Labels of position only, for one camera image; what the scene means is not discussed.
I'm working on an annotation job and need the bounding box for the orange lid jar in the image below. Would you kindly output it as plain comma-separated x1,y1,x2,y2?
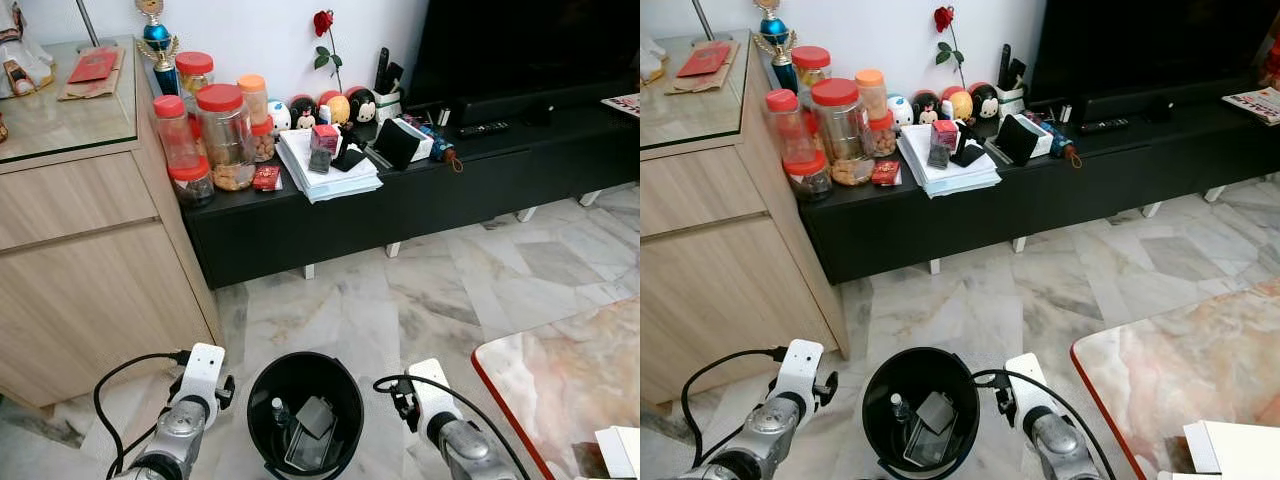
237,74,272,127
855,69,890,122

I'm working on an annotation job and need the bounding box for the black square box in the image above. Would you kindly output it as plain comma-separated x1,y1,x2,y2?
994,113,1042,167
374,118,422,172

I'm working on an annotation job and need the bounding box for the big jar with nuts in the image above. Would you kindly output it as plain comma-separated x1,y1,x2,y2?
810,78,872,188
195,84,257,192

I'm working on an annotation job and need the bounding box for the small red lid jar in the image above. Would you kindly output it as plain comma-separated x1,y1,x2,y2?
250,117,278,164
865,111,897,159

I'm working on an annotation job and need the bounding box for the white figurine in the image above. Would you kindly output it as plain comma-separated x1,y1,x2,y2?
640,35,667,87
0,0,57,99

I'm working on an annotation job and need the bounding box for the brown paper sheet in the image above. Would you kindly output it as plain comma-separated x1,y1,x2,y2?
58,47,127,102
664,42,742,97

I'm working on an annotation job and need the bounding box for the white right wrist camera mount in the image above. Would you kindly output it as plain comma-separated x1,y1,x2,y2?
407,358,457,417
1004,353,1052,412

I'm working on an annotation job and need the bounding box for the red artificial rose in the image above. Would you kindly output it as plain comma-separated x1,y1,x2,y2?
932,6,967,90
311,10,347,94

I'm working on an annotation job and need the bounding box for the tall slim red lid jar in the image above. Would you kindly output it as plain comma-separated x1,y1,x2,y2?
153,95,192,171
765,89,807,166

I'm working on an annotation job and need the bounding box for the light wooden cabinet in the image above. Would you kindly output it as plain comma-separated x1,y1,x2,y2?
0,35,224,410
640,30,852,407

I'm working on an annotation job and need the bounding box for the wide red lid jar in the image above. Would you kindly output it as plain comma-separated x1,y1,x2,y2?
175,52,216,98
791,46,833,93

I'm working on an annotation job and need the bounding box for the stack of white papers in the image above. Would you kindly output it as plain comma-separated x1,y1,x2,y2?
896,123,1004,200
276,128,385,205

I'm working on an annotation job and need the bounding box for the white holder with remotes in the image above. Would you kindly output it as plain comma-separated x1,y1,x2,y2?
372,46,407,122
994,42,1029,117

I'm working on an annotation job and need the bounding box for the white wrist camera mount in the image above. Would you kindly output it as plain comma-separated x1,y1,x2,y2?
180,343,228,404
781,339,828,400
407,358,457,417
1004,353,1052,412

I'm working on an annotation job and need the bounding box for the short dark red lid jar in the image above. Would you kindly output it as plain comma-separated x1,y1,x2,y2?
783,151,832,202
168,158,216,209

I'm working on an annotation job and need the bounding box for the blue and gold trophy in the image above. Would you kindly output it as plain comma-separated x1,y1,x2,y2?
752,0,800,94
135,0,182,97

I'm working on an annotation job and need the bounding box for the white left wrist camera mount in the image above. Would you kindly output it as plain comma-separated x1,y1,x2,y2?
180,343,228,404
781,339,828,400

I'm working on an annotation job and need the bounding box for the black television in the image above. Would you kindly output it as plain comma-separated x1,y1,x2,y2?
1029,0,1280,108
404,0,641,113

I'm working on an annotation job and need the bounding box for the red envelope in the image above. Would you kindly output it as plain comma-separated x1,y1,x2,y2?
67,47,122,85
676,42,734,80

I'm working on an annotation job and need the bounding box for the black rubbish bin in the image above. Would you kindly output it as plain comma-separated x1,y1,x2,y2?
861,346,982,480
246,351,366,480

